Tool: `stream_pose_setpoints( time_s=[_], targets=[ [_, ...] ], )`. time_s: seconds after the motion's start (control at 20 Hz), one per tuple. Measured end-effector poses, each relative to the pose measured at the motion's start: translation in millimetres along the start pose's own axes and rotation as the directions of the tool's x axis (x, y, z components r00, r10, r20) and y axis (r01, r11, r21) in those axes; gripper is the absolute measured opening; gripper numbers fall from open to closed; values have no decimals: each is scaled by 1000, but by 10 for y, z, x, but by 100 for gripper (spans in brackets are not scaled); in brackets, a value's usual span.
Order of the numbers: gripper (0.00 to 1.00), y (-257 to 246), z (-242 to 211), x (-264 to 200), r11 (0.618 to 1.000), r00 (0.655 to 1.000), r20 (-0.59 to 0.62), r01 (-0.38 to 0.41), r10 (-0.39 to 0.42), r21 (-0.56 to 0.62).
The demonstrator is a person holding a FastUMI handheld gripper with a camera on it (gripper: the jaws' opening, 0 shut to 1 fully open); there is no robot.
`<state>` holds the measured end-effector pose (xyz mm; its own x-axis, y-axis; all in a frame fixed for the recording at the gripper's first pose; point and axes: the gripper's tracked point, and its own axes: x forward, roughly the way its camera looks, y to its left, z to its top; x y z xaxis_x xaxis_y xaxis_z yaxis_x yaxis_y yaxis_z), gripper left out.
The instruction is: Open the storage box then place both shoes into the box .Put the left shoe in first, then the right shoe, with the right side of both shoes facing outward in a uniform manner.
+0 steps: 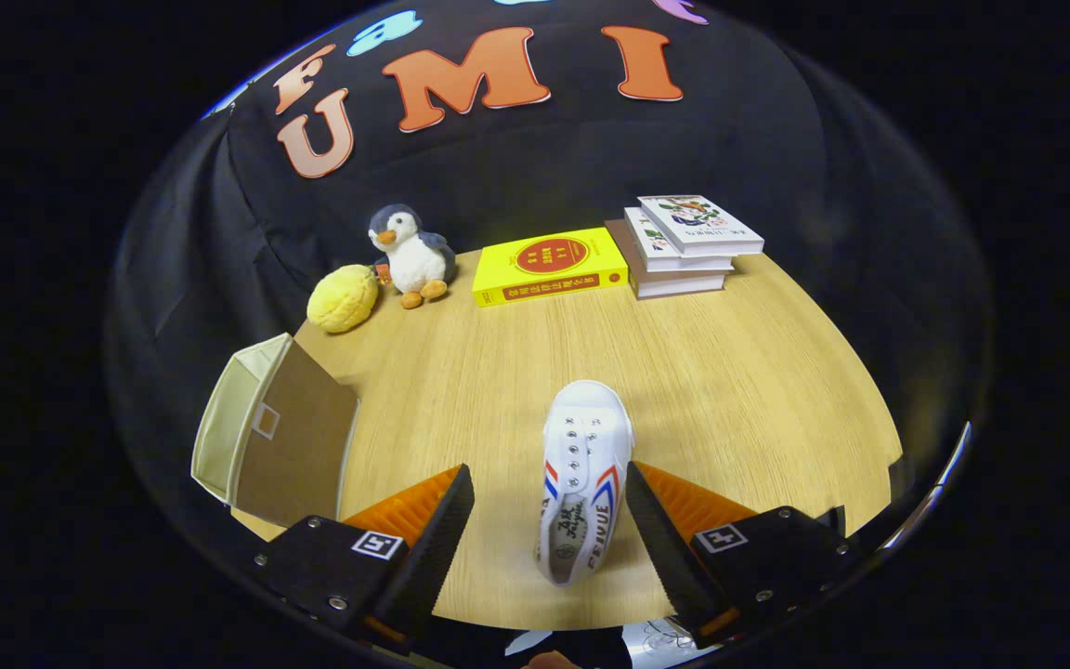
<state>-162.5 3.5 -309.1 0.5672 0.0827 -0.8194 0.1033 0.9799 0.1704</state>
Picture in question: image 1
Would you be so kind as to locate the penguin plush toy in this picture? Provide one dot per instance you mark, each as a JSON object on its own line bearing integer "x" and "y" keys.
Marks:
{"x": 414, "y": 260}

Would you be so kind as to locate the white canvas shoe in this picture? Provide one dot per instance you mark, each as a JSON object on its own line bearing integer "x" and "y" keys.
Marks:
{"x": 586, "y": 418}

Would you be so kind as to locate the brown book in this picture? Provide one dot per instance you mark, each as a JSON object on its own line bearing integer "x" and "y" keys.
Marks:
{"x": 679, "y": 286}

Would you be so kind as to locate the white book with illustrated cover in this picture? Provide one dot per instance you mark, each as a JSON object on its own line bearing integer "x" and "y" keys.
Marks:
{"x": 698, "y": 223}

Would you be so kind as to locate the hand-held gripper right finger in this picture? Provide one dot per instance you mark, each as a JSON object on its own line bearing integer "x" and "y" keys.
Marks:
{"x": 660, "y": 548}

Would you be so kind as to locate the yellow plush bun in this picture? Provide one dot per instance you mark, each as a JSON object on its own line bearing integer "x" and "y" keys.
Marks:
{"x": 342, "y": 299}

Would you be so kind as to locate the person's printed clothing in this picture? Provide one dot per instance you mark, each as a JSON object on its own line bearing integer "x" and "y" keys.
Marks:
{"x": 665, "y": 639}

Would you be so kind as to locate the beige fabric storage box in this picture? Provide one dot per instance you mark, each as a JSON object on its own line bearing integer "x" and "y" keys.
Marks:
{"x": 298, "y": 455}

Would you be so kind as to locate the yellow book with red label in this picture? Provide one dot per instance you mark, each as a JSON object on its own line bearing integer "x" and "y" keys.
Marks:
{"x": 549, "y": 265}

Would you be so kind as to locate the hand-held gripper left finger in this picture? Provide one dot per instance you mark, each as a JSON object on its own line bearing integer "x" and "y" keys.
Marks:
{"x": 433, "y": 548}

